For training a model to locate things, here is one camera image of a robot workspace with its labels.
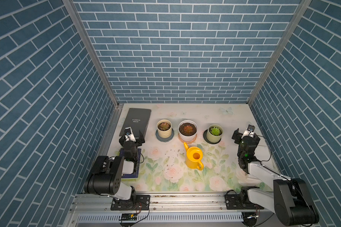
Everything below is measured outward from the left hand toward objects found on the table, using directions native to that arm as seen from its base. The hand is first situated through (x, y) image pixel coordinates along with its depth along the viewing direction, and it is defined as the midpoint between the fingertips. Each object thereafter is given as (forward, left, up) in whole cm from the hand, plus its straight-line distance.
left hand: (136, 131), depth 89 cm
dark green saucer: (+4, -46, -9) cm, 47 cm away
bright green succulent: (+2, -52, -2) cm, 52 cm away
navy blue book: (-24, -3, -9) cm, 26 cm away
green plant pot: (-1, -50, -5) cm, 50 cm away
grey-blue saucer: (+1, -18, -11) cm, 21 cm away
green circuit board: (-43, -2, -14) cm, 45 cm away
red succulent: (+2, -34, 0) cm, 34 cm away
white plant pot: (-3, -31, -1) cm, 31 cm away
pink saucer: (-2, -34, -9) cm, 35 cm away
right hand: (-2, -70, +5) cm, 70 cm away
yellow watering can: (-17, -36, 0) cm, 40 cm away
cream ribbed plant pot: (+3, -17, -6) cm, 18 cm away
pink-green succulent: (+7, -18, -3) cm, 19 cm away
